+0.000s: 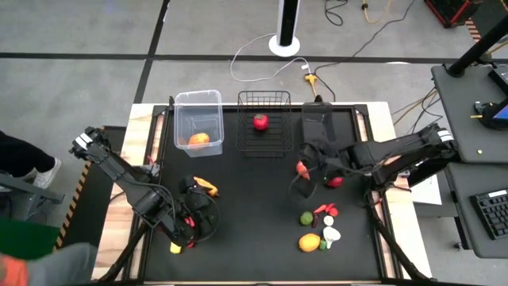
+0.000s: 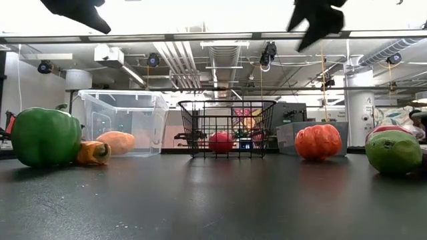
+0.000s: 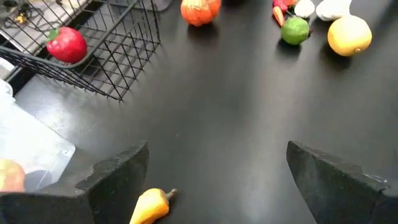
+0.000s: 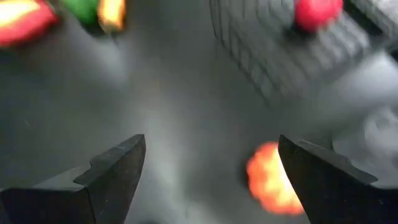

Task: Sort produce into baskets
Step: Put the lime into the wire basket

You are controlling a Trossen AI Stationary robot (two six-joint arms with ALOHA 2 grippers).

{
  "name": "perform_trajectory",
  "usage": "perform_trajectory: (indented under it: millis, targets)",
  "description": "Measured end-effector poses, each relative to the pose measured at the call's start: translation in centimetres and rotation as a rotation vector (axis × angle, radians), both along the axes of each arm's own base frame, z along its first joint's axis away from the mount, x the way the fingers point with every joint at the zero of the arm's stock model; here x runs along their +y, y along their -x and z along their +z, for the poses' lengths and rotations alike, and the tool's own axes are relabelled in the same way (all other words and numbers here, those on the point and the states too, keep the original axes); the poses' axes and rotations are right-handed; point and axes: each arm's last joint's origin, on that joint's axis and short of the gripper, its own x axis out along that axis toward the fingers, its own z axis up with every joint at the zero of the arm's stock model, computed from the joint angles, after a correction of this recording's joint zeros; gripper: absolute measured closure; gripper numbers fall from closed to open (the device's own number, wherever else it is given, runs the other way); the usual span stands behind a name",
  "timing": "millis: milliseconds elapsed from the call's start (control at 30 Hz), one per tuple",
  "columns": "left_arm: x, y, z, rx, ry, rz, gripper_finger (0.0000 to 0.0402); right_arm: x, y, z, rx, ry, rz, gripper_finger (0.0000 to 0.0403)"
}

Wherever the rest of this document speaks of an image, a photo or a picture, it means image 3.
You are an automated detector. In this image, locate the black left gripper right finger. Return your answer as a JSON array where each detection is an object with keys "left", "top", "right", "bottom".
[{"left": 285, "top": 140, "right": 398, "bottom": 224}]

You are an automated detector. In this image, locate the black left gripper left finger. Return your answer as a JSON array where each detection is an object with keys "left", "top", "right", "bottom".
[{"left": 0, "top": 140, "right": 149, "bottom": 224}]

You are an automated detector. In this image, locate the small red round vegetable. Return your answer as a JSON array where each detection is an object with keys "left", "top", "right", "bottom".
[{"left": 0, "top": 159, "right": 26, "bottom": 193}]

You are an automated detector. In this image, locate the yellow lemon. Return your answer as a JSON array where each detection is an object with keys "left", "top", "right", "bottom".
[{"left": 326, "top": 14, "right": 373, "bottom": 57}]

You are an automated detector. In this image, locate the green lime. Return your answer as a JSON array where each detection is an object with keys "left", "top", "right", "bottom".
[{"left": 280, "top": 16, "right": 311, "bottom": 47}]

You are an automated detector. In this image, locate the large white garlic bulb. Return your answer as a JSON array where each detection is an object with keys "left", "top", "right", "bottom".
[{"left": 315, "top": 0, "right": 353, "bottom": 22}]

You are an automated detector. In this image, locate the small orange chili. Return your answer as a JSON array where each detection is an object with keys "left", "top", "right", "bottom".
[{"left": 272, "top": 6, "right": 286, "bottom": 27}]

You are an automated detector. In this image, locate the orange bell pepper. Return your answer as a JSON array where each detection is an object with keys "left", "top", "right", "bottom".
[{"left": 180, "top": 0, "right": 222, "bottom": 27}]

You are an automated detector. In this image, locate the clear plastic bin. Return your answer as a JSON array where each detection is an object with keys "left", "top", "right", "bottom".
[{"left": 0, "top": 79, "right": 76, "bottom": 192}]

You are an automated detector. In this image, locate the black table mat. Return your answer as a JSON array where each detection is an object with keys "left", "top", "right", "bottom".
[{"left": 14, "top": 0, "right": 398, "bottom": 224}]

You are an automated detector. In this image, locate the yellow power plug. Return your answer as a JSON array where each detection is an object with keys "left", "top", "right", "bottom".
[{"left": 14, "top": 12, "right": 29, "bottom": 26}]

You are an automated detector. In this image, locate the black wire basket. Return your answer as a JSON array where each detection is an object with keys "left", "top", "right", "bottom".
[{"left": 0, "top": 0, "right": 162, "bottom": 101}]

